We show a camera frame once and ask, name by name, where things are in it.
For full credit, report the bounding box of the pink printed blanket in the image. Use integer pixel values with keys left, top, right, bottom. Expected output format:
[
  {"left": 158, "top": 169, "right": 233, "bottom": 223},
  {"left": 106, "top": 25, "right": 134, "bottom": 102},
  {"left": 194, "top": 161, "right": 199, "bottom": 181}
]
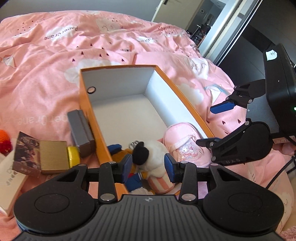
[{"left": 0, "top": 10, "right": 296, "bottom": 241}]

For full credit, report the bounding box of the gold box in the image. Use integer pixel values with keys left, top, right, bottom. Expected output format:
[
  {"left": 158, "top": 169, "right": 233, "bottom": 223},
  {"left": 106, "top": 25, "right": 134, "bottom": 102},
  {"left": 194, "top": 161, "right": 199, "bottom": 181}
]
[{"left": 40, "top": 140, "right": 70, "bottom": 175}]

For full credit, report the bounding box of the black white plush toy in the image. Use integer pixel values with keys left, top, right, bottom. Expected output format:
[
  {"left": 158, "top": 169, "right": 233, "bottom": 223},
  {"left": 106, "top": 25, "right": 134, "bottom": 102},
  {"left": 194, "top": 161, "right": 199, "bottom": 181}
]
[{"left": 132, "top": 140, "right": 173, "bottom": 179}]

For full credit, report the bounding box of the yellow round tin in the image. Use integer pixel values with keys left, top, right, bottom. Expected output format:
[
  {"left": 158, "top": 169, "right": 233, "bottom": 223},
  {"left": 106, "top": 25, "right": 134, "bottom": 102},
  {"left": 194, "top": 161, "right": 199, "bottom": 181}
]
[{"left": 67, "top": 146, "right": 80, "bottom": 168}]

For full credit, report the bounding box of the pink striped plush toy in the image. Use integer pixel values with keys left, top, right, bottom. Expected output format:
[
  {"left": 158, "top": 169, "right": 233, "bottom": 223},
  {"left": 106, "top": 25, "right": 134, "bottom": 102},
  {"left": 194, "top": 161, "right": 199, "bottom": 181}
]
[{"left": 147, "top": 173, "right": 178, "bottom": 195}]

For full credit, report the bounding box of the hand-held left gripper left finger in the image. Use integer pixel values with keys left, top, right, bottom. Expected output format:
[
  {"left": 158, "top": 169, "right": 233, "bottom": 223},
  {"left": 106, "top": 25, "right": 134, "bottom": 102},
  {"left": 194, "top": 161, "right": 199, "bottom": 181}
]
[{"left": 55, "top": 154, "right": 133, "bottom": 202}]

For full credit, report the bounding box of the orange blue duck plush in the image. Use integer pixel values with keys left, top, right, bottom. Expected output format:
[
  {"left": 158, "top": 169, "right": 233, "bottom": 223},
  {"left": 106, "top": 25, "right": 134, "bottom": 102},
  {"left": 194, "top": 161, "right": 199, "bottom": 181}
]
[{"left": 107, "top": 144, "right": 155, "bottom": 195}]

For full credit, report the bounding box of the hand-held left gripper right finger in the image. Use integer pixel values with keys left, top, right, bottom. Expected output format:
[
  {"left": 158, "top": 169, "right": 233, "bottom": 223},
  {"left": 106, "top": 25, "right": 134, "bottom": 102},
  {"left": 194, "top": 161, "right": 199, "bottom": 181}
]
[{"left": 164, "top": 153, "right": 241, "bottom": 202}]

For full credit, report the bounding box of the person's right hand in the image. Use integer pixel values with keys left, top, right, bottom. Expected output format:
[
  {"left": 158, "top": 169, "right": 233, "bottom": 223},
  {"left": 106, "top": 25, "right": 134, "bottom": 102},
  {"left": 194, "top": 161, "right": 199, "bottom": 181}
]
[{"left": 273, "top": 141, "right": 296, "bottom": 156}]

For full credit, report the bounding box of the white glasses case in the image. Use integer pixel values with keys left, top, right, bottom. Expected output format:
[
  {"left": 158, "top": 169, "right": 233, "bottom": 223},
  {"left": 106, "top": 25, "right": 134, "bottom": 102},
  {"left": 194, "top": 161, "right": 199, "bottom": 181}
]
[{"left": 0, "top": 138, "right": 29, "bottom": 217}]

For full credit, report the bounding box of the orange cardboard box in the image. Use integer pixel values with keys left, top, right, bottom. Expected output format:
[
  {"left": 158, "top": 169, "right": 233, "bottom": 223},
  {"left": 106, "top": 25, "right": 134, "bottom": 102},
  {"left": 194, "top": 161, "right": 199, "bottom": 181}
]
[{"left": 79, "top": 65, "right": 215, "bottom": 201}]

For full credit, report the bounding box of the printed brown card box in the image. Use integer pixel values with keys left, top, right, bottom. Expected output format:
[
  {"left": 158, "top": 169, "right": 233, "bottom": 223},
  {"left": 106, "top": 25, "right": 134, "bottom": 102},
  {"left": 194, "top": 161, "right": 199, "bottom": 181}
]
[{"left": 13, "top": 131, "right": 42, "bottom": 177}]

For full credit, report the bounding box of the metal keyring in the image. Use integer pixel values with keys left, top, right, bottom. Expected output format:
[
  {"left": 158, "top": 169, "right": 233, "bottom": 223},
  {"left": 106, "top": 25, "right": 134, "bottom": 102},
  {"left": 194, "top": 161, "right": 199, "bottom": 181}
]
[{"left": 129, "top": 140, "right": 144, "bottom": 150}]

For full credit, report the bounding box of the black cable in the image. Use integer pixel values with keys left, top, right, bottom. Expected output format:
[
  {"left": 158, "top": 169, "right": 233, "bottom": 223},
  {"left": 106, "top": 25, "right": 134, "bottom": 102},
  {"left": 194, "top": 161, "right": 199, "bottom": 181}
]
[{"left": 266, "top": 154, "right": 296, "bottom": 189}]

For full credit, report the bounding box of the grey glasses case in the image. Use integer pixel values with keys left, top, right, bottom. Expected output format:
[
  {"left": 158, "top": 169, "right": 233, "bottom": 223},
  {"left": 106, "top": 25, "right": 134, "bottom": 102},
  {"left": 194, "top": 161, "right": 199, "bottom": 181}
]
[{"left": 67, "top": 109, "right": 96, "bottom": 158}]

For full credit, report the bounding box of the dark wardrobe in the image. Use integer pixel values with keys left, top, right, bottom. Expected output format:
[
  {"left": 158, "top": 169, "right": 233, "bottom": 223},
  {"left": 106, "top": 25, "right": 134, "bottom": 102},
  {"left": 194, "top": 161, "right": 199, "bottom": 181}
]
[{"left": 217, "top": 0, "right": 296, "bottom": 77}]

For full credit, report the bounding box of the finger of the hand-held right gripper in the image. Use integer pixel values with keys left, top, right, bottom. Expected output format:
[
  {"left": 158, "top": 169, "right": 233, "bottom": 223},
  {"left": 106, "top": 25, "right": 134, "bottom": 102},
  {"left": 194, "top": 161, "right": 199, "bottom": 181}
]
[
  {"left": 210, "top": 79, "right": 266, "bottom": 114},
  {"left": 196, "top": 119, "right": 252, "bottom": 166}
]

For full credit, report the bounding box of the small pink backpack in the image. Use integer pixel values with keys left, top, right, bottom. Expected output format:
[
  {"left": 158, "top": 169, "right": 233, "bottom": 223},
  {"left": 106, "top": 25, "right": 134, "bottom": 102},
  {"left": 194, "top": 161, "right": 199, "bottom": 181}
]
[{"left": 163, "top": 123, "right": 211, "bottom": 168}]

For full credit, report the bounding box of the crochet orange fruit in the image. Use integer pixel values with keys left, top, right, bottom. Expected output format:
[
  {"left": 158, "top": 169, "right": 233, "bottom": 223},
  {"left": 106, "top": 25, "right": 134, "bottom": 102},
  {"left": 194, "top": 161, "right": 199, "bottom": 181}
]
[{"left": 0, "top": 129, "right": 12, "bottom": 154}]

